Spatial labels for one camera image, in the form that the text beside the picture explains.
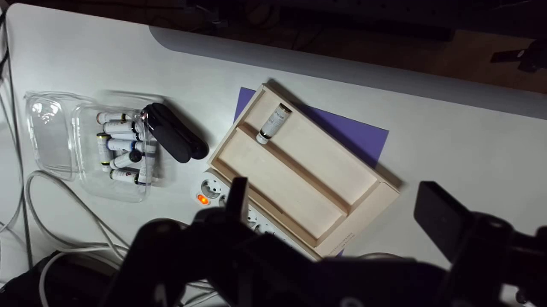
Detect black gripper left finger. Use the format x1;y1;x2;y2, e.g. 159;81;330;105
224;175;253;230

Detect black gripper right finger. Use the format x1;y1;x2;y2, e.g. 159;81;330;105
412;179;486;266

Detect white power strip orange switches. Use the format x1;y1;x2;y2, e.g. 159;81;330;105
190;170;277;238

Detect light wooden divided tray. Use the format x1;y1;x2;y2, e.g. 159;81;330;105
206;81;402;260

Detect small white cylinder battery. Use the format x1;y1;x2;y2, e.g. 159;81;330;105
106;138;159;155
253;102;294;146
94;131;113;168
106;165;154;185
110;153;146;170
94;109;146;126

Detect purple paper sheet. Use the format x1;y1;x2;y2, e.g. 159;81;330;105
233;85;392;170

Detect clear plastic container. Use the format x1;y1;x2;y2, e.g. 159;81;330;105
69;88;168;204

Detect clear plastic lid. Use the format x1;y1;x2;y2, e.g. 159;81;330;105
23;90;79;180

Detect thick white power cable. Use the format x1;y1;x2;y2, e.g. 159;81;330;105
24;168;134;259

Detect thin grey cable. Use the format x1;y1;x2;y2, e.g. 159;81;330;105
0;8;35;269

